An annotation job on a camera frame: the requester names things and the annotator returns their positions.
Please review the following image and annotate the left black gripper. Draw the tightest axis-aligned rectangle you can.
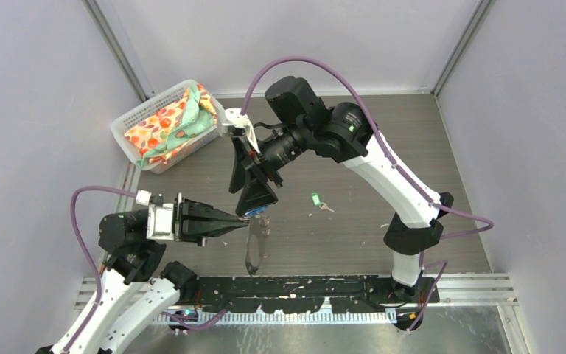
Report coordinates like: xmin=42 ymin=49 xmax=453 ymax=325
xmin=167 ymin=190 xmax=252 ymax=243

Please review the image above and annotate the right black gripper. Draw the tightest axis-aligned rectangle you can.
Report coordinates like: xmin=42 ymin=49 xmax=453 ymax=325
xmin=226 ymin=121 xmax=308 ymax=215

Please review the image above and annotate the metal keyring holder plate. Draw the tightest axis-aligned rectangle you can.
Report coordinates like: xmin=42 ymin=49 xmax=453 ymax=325
xmin=245 ymin=213 xmax=270 ymax=277

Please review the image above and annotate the green tagged key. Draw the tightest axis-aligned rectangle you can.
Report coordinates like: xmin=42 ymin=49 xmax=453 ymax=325
xmin=311 ymin=193 xmax=335 ymax=213

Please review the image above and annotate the blue tagged key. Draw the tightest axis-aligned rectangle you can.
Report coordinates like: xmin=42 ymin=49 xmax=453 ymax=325
xmin=243 ymin=206 xmax=267 ymax=218

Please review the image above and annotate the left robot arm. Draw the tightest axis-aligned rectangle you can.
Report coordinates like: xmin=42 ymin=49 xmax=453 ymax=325
xmin=38 ymin=190 xmax=249 ymax=353

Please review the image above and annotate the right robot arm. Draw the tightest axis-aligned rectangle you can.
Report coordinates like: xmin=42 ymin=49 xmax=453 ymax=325
xmin=217 ymin=76 xmax=454 ymax=303

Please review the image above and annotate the colourful patterned cloth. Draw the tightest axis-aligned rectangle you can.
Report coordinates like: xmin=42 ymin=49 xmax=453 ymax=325
xmin=123 ymin=83 xmax=217 ymax=168

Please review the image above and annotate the white plastic basket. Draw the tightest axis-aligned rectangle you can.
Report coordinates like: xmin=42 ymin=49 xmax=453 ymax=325
xmin=110 ymin=80 xmax=223 ymax=174

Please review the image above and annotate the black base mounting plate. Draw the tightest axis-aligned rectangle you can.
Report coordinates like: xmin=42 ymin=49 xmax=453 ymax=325
xmin=178 ymin=275 xmax=440 ymax=314

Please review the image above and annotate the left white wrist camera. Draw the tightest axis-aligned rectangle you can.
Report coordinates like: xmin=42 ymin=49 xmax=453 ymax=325
xmin=146 ymin=203 xmax=175 ymax=241

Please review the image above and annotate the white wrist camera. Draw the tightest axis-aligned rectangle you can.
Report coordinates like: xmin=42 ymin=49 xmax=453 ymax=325
xmin=146 ymin=203 xmax=175 ymax=241
xmin=217 ymin=108 xmax=260 ymax=153

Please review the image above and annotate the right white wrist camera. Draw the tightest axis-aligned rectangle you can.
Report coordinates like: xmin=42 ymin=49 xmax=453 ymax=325
xmin=217 ymin=108 xmax=260 ymax=153

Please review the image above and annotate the white slotted cable duct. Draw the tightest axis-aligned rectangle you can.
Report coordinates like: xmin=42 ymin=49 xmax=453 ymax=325
xmin=150 ymin=309 xmax=397 ymax=325

